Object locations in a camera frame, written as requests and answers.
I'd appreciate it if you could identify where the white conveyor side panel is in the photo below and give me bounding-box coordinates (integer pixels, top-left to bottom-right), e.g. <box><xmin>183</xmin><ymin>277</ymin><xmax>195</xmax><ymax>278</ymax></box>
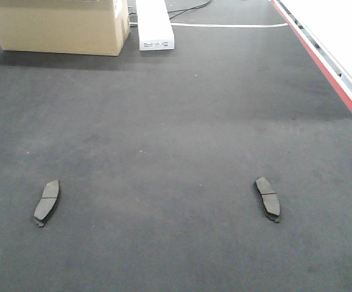
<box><xmin>273</xmin><ymin>1</ymin><xmax>352</xmax><ymax>112</ymax></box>

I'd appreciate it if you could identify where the grey brake pad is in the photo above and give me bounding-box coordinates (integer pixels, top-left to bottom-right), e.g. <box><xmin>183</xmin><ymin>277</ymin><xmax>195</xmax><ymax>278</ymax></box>
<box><xmin>255</xmin><ymin>176</ymin><xmax>281</xmax><ymax>223</ymax></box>
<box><xmin>33</xmin><ymin>179</ymin><xmax>61</xmax><ymax>228</ymax></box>

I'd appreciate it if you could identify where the black cable behind boxes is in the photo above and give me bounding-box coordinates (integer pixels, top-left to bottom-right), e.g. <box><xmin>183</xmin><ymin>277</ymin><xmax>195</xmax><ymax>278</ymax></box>
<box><xmin>166</xmin><ymin>0</ymin><xmax>213</xmax><ymax>19</ymax></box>

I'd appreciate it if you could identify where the long white box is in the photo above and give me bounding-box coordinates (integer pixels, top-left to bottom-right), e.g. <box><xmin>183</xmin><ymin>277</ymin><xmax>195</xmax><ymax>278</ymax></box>
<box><xmin>136</xmin><ymin>0</ymin><xmax>175</xmax><ymax>51</ymax></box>

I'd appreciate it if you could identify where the cardboard box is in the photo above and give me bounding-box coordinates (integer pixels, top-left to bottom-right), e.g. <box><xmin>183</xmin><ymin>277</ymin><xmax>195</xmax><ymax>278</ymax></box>
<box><xmin>0</xmin><ymin>1</ymin><xmax>130</xmax><ymax>56</ymax></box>

